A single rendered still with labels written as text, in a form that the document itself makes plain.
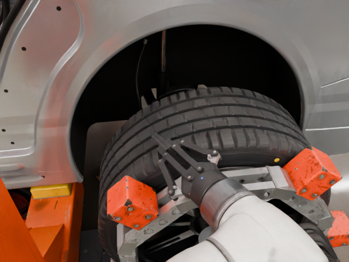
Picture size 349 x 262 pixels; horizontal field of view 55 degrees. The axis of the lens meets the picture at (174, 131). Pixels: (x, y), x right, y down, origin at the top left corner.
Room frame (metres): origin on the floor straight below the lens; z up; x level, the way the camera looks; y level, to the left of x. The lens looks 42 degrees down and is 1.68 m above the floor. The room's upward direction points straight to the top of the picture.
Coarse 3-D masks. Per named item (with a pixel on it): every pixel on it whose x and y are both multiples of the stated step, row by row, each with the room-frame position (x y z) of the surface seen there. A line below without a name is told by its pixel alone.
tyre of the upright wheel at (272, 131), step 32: (192, 96) 0.70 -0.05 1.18; (224, 96) 0.71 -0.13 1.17; (256, 96) 0.73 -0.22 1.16; (128, 128) 0.67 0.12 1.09; (160, 128) 0.61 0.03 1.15; (192, 128) 0.58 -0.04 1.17; (224, 128) 0.58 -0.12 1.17; (256, 128) 0.59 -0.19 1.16; (288, 128) 0.63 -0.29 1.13; (128, 160) 0.56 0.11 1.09; (224, 160) 0.52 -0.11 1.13; (256, 160) 0.53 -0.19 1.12; (288, 160) 0.54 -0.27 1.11
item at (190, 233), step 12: (228, 168) 0.52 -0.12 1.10; (240, 168) 0.53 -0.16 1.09; (156, 192) 0.50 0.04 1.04; (276, 204) 0.65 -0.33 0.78; (192, 216) 0.54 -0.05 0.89; (300, 216) 0.56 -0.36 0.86; (168, 228) 0.65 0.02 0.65; (180, 228) 0.55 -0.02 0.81; (192, 228) 0.53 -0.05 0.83; (204, 228) 0.56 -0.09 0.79; (156, 240) 0.53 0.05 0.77; (168, 240) 0.52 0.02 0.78; (180, 240) 0.53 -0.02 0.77; (192, 240) 0.55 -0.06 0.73; (144, 252) 0.51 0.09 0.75; (156, 252) 0.54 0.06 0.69; (168, 252) 0.55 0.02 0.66
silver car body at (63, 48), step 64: (0, 0) 2.34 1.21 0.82; (64, 0) 0.81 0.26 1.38; (128, 0) 0.80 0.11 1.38; (192, 0) 0.82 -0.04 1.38; (256, 0) 0.85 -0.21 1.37; (320, 0) 0.87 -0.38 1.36; (0, 64) 0.80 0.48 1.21; (64, 64) 0.78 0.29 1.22; (320, 64) 0.88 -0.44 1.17; (0, 128) 0.77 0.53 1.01; (64, 128) 0.77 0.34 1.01; (320, 128) 0.89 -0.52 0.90
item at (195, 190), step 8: (192, 168) 0.43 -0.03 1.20; (208, 168) 0.42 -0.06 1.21; (216, 168) 0.42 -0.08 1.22; (200, 176) 0.39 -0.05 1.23; (208, 176) 0.38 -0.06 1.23; (216, 176) 0.38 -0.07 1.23; (224, 176) 0.39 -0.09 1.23; (184, 184) 0.40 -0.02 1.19; (192, 184) 0.40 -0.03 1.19; (200, 184) 0.37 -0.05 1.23; (208, 184) 0.37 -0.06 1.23; (184, 192) 0.39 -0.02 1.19; (192, 192) 0.37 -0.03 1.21; (200, 192) 0.36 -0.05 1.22; (192, 200) 0.37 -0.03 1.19; (200, 200) 0.35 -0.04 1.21
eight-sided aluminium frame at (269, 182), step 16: (240, 176) 0.48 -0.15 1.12; (256, 176) 0.49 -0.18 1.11; (272, 176) 0.48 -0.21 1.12; (288, 176) 0.50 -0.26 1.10; (160, 192) 0.47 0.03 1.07; (256, 192) 0.44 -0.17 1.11; (272, 192) 0.45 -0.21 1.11; (288, 192) 0.45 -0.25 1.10; (160, 208) 0.43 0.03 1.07; (176, 208) 0.42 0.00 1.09; (192, 208) 0.42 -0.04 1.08; (304, 208) 0.46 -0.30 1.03; (320, 208) 0.47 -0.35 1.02; (160, 224) 0.42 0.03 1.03; (320, 224) 0.47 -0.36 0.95; (128, 240) 0.41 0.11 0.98; (144, 240) 0.41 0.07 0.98; (128, 256) 0.41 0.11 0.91
